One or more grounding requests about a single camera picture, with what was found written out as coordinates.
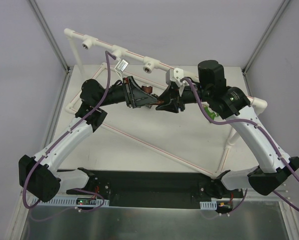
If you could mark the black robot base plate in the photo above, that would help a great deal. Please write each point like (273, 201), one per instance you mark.
(167, 190)

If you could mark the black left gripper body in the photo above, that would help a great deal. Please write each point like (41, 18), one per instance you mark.
(129, 92)

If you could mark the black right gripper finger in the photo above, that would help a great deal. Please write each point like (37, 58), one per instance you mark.
(173, 106)
(169, 93)

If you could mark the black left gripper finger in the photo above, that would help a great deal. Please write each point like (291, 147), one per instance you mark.
(140, 102)
(134, 91)

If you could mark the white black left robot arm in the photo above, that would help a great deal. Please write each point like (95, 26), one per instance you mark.
(39, 174)

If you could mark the white PVC pipe frame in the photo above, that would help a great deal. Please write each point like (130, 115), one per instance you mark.
(90, 96)

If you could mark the green plastic faucet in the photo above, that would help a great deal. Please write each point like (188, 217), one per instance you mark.
(211, 114)

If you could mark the right white cable duct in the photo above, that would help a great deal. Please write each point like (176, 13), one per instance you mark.
(216, 204)

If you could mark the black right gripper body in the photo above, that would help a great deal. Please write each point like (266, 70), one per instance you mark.
(177, 98)

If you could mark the aluminium enclosure frame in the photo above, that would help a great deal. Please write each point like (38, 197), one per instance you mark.
(261, 36)

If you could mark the left white cable duct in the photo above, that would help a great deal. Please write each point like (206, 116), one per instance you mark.
(66, 201)

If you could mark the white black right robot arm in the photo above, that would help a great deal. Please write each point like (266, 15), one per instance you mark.
(226, 105)

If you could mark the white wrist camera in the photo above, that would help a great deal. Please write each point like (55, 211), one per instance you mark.
(120, 68)
(173, 78)

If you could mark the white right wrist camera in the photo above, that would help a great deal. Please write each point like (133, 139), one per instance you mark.
(173, 78)

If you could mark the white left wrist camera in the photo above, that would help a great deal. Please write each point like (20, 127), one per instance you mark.
(120, 68)

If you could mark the white cable duct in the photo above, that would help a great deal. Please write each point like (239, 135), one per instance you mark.
(66, 201)
(216, 204)

